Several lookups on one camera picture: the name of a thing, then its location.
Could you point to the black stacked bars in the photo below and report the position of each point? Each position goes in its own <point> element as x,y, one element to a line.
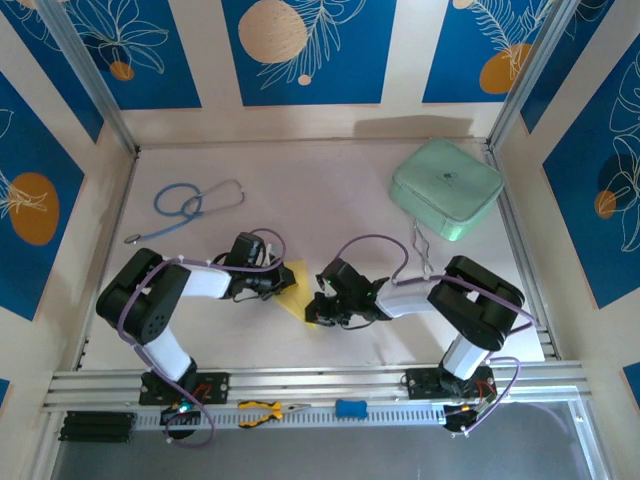
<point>97,426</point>

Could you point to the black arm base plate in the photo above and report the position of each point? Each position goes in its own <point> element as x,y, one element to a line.
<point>215,387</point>
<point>420,382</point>

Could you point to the yellow cloth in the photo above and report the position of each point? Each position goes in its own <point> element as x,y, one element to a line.
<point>299,299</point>

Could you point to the aluminium mounting rail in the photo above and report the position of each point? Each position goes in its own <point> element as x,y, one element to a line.
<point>310,382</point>

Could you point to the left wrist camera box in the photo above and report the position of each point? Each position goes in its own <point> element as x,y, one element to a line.
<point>272,252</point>

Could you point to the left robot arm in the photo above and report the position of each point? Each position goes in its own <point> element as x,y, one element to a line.
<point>155,325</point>

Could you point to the metal forceps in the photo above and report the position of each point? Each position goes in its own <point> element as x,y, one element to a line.
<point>428,265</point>

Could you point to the blue bone-shaped block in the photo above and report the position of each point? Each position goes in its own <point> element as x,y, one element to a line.
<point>351,408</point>

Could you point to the small black controller board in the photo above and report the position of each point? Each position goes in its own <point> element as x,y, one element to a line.
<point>180,411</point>
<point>470,414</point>

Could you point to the mint green zip case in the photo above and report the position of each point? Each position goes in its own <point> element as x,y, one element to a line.
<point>445,170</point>

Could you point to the aluminium frame post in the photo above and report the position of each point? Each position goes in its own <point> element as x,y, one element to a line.
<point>95,85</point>
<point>525,75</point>

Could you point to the blue stethoscope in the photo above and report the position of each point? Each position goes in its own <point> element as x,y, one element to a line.
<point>133,239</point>

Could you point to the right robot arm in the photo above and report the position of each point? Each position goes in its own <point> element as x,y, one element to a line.
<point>475,320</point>

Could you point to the yellow black pliers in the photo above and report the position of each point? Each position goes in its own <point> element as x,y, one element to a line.
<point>276,411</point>

